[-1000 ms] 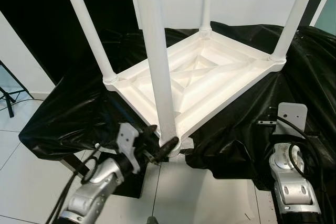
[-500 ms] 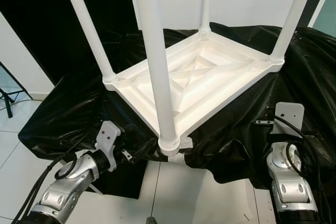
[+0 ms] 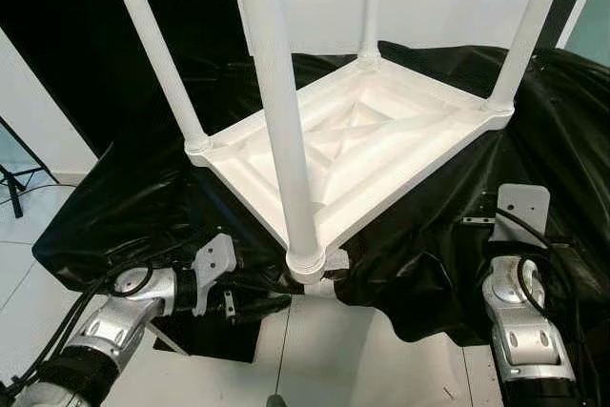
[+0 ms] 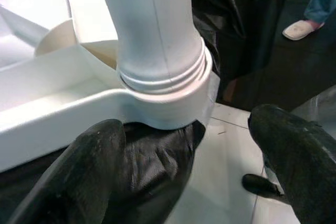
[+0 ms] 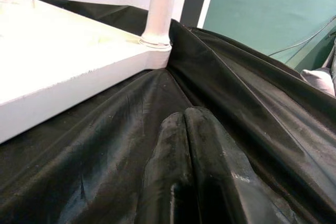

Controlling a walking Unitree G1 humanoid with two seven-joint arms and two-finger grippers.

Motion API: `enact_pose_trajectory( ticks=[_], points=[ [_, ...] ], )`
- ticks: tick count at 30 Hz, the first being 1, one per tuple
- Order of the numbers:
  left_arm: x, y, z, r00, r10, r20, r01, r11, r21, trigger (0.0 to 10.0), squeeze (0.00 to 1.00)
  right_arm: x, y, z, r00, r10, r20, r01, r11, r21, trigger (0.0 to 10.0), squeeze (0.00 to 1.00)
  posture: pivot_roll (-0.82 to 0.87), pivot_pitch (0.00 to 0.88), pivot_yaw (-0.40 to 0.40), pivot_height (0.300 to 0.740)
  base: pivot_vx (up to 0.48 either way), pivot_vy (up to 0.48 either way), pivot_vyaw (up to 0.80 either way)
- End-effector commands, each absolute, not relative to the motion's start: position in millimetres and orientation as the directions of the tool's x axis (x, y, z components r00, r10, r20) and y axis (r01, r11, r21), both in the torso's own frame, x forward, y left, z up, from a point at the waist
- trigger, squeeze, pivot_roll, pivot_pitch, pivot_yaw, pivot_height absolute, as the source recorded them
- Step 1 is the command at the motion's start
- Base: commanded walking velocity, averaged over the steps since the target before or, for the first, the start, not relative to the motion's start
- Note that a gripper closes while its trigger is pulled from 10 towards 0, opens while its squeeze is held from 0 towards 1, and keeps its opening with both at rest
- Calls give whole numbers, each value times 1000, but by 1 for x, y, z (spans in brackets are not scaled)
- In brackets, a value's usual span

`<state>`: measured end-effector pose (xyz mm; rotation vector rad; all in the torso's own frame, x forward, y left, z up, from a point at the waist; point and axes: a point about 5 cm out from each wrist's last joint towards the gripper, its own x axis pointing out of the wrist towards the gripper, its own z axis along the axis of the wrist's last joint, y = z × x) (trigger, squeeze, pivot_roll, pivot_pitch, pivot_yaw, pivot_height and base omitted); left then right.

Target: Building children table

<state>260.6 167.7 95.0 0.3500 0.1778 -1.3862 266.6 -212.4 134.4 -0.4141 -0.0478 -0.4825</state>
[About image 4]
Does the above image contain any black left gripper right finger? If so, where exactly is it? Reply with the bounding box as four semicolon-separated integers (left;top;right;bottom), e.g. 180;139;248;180
248;104;336;224

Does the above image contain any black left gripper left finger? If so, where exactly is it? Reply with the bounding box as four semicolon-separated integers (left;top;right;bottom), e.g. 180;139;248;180
7;119;127;224

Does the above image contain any white plastic table top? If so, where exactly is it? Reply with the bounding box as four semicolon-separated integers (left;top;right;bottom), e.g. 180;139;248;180
0;0;213;172

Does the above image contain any white plastic table leg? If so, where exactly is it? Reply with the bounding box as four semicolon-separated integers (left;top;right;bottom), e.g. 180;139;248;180
96;0;207;95

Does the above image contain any black plastic sheet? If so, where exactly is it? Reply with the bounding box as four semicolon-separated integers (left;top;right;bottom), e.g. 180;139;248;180
0;0;336;224

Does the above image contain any white shoe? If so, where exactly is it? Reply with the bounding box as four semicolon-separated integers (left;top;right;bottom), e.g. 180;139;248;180
282;19;326;41

